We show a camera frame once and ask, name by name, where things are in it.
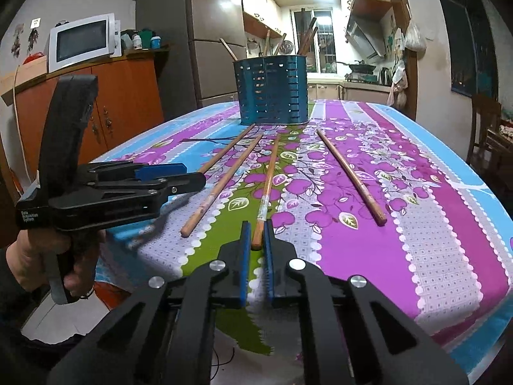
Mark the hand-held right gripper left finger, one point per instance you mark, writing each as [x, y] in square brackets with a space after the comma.
[244, 264]

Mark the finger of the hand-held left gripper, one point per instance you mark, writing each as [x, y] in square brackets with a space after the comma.
[160, 171]
[180, 186]

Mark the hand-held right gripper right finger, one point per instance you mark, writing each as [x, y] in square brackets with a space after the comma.
[269, 264]

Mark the wooden chopstick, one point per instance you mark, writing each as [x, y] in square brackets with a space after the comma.
[267, 188]
[280, 44]
[228, 50]
[312, 42]
[266, 44]
[306, 36]
[222, 185]
[228, 148]
[350, 176]

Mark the blue perforated utensil holder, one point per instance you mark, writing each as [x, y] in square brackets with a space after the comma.
[272, 88]

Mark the person's left forearm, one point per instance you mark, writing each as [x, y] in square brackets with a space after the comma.
[12, 288]

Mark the person's left hand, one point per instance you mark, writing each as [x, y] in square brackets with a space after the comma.
[32, 256]

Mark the orange wooden cabinet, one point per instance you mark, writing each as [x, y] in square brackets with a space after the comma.
[128, 88]

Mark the grey refrigerator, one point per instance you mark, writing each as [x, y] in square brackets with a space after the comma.
[176, 48]

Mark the floral striped tablecloth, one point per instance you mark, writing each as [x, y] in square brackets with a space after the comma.
[400, 248]

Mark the translucent plastic container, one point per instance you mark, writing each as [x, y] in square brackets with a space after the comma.
[126, 43]

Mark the cardboard box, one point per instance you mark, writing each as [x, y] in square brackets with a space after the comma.
[24, 82]

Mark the white microwave oven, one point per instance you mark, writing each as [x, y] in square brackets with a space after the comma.
[80, 42]

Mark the red object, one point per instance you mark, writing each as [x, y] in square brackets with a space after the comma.
[34, 58]

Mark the hanging metal strainer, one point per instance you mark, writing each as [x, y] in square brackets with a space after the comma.
[286, 48]

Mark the beige kitchen base cabinets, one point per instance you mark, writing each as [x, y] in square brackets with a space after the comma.
[340, 90]

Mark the kitchen window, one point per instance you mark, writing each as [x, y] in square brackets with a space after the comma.
[318, 36]

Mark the gas stove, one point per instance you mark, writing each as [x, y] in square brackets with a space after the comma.
[362, 77]

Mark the black wok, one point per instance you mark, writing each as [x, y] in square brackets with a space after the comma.
[360, 66]

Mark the pink hanging cloth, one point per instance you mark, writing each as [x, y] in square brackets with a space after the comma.
[396, 86]

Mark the steel electric kettle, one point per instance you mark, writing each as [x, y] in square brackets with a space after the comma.
[385, 76]

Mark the steel range hood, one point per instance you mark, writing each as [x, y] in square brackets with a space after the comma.
[364, 36]

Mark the dark wooden chair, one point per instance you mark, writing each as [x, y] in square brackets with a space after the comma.
[485, 136]

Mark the white hanging cloth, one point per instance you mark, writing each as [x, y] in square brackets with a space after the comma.
[397, 40]

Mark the hanging plastic bag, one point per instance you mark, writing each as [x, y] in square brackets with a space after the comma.
[415, 39]

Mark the dark wall stickers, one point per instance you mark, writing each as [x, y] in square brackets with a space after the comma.
[24, 38]

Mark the white wall socket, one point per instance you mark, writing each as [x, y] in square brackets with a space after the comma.
[35, 23]

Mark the brown wooden door frame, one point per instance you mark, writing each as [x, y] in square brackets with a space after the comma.
[404, 16]

